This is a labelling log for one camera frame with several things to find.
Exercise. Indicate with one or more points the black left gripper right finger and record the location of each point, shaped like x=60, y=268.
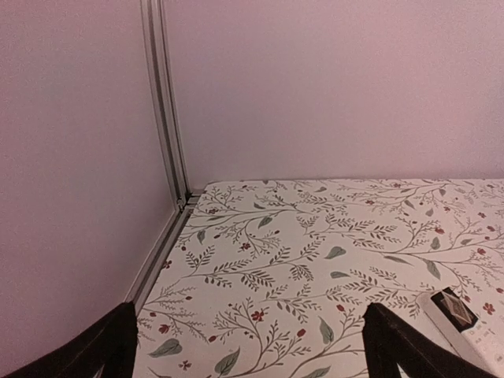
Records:
x=392, y=345

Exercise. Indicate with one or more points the floral patterned table mat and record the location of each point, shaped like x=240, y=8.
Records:
x=272, y=278

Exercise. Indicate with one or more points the left aluminium frame post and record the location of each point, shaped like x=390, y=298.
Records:
x=155, y=35

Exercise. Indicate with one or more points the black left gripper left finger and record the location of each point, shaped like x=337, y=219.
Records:
x=107, y=347

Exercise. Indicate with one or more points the white remote control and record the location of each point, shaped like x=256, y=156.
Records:
x=474, y=338

